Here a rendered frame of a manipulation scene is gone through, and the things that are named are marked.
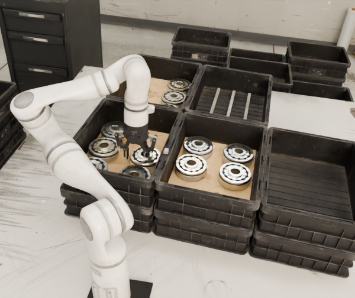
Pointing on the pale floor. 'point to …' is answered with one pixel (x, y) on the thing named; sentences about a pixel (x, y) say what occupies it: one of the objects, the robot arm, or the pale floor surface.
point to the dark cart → (49, 39)
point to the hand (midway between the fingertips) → (135, 155)
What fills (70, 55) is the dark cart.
